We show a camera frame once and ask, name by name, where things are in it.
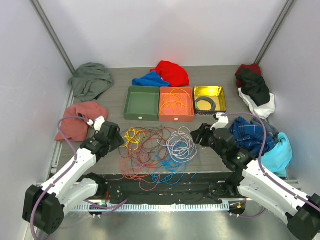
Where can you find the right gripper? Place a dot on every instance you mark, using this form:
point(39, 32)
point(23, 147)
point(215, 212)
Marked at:
point(204, 131)

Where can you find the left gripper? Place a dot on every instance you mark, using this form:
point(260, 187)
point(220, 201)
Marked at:
point(118, 141)

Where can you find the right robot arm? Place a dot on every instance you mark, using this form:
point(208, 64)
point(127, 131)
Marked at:
point(298, 210)

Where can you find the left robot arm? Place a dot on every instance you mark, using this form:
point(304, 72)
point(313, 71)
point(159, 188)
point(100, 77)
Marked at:
point(46, 205)

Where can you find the salmon drawer box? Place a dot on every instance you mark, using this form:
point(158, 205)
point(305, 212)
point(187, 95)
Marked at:
point(176, 104)

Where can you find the dusty pink cloth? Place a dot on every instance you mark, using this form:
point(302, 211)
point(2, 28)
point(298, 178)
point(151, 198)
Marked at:
point(75, 129)

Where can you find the green drawer box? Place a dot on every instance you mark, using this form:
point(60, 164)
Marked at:
point(142, 104)

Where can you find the blue plaid cloth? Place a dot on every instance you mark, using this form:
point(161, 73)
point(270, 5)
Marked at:
point(250, 137)

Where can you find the white cloth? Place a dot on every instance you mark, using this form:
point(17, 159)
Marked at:
point(263, 111)

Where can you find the grey denim cloth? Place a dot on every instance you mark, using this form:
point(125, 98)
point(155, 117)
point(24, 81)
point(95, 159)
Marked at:
point(271, 130)

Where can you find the black cloth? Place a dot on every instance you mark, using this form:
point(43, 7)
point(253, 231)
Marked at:
point(254, 86)

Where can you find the cyan cloth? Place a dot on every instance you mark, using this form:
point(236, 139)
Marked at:
point(278, 159)

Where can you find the dark red cloth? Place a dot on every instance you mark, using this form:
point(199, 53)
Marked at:
point(252, 67)

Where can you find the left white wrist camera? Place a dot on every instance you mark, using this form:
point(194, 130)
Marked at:
point(97, 123)

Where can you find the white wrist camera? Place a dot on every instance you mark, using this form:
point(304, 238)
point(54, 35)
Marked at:
point(97, 123)
point(221, 121)

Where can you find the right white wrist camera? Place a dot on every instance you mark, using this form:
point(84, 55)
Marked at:
point(221, 121)

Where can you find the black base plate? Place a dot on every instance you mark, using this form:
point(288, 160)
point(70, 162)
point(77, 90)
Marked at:
point(182, 188)

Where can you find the slotted cable duct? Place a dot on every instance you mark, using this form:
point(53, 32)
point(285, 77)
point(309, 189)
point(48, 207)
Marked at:
point(139, 208)

